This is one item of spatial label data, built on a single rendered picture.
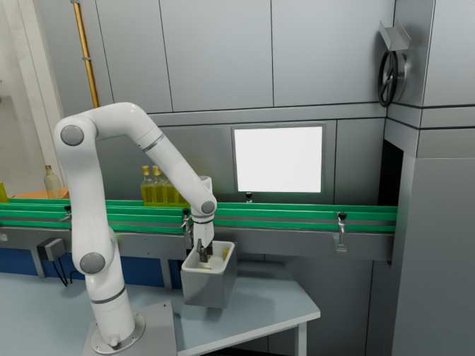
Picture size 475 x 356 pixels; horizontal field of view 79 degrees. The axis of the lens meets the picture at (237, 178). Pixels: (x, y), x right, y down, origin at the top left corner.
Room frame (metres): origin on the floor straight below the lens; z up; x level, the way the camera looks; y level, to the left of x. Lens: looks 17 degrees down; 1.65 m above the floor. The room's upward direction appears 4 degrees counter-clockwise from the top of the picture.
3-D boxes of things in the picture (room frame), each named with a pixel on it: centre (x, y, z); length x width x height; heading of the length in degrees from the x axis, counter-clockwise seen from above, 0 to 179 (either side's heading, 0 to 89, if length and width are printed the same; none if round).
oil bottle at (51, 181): (1.61, 1.07, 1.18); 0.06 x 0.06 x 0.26; 72
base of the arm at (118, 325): (0.88, 0.48, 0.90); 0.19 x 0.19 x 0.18
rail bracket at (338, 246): (1.03, -0.40, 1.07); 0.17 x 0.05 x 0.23; 167
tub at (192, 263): (1.05, 0.14, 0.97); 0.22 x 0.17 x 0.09; 167
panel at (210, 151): (1.40, 0.03, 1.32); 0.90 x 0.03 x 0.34; 77
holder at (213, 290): (1.08, 0.13, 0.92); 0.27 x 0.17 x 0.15; 167
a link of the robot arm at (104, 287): (0.91, 0.50, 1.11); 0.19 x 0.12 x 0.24; 20
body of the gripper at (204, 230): (1.01, 0.14, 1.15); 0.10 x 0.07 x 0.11; 163
